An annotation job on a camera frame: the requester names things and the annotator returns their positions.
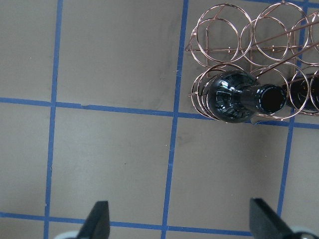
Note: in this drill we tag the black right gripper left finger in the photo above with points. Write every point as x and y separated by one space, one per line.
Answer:
97 224

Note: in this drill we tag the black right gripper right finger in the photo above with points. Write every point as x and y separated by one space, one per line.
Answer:
264 223

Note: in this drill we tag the dark wine bottle in basket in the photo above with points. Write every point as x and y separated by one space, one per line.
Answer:
236 96

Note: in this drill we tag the copper wire wine basket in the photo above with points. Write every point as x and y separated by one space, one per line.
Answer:
275 44

